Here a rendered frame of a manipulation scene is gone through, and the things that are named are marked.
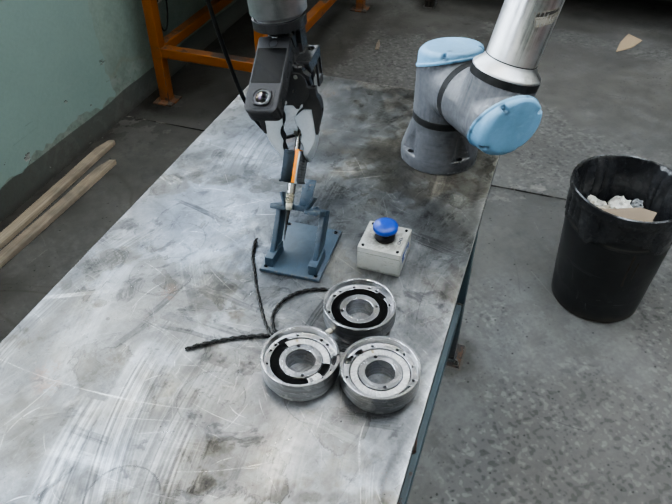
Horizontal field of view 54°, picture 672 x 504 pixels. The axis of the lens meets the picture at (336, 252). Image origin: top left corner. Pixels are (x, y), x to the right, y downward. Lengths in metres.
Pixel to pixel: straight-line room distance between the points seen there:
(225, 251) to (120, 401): 0.32
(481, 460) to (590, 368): 0.47
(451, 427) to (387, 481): 1.04
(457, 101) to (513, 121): 0.10
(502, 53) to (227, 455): 0.72
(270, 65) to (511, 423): 1.30
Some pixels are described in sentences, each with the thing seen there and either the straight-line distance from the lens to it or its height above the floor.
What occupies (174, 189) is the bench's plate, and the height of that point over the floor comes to 0.80.
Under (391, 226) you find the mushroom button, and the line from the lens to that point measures 1.03.
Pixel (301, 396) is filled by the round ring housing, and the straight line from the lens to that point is 0.87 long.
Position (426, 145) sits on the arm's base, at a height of 0.85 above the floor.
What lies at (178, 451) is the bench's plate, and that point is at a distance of 0.87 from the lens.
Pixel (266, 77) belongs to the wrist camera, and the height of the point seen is 1.13.
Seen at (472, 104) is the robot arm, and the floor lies 1.00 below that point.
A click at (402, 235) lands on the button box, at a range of 1.06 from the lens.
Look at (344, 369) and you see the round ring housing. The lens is 0.88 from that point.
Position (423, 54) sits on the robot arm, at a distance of 1.22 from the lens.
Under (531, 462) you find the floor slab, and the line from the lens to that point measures 1.84.
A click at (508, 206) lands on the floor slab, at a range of 2.60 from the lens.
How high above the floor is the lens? 1.52
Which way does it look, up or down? 41 degrees down
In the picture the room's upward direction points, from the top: straight up
